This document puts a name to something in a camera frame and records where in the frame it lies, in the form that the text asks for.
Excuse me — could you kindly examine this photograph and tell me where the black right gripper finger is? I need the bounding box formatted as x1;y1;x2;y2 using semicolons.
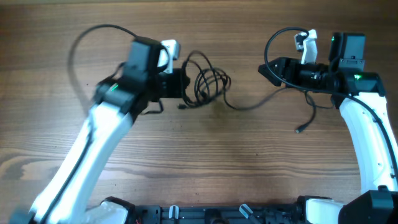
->
264;57;289;70
258;64;285;86

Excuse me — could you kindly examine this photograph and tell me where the black thin usb cable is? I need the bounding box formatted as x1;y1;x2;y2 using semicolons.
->
222;83;317;134

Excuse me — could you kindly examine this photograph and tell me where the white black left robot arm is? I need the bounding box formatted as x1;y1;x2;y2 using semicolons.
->
9;37;185;223

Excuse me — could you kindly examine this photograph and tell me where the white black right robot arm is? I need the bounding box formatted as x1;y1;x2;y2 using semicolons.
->
258;28;397;223

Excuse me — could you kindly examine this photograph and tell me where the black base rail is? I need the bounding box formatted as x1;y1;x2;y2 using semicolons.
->
129;203;305;224

